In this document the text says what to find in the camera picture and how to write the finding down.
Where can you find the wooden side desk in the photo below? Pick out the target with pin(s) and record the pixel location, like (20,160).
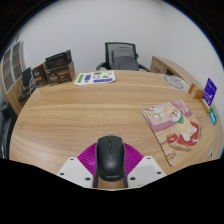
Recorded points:
(163,65)

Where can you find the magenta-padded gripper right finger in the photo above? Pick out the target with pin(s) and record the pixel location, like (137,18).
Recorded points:
(145,168)

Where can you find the blue small package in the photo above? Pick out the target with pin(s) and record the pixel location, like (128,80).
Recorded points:
(212,119)

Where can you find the black mesh office chair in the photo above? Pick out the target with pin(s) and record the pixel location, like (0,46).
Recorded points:
(108,50)

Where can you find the black open box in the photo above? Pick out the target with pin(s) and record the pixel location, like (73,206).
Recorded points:
(58,59)

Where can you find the small black chair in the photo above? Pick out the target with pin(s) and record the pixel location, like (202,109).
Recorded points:
(26,78)

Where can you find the white printed paper sheet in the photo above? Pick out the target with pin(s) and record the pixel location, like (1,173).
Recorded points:
(94,77)

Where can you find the large brown cardboard box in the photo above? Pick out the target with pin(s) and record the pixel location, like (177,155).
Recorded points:
(60,75)

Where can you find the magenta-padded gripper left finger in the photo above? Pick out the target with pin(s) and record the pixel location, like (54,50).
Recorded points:
(75,168)

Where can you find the purple card package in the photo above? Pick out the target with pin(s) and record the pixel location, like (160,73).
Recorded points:
(210,91)

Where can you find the small brown cardboard box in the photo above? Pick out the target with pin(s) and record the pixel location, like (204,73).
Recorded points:
(39,76)

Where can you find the dark office chair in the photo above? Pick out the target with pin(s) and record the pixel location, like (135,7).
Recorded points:
(6,130)

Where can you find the orange-brown small box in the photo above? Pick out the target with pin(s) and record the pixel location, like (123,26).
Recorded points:
(196,91)

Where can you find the cartoon dog print mouse pad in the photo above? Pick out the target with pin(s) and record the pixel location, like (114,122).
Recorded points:
(173,130)

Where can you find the wooden shelf unit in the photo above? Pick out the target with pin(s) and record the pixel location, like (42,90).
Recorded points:
(10,66)

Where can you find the black computer mouse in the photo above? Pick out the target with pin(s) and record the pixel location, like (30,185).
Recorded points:
(110,158)

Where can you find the green small package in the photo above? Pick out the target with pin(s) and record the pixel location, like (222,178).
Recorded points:
(215,113)

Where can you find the grey backpack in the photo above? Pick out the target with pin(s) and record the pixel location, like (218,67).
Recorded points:
(125,60)

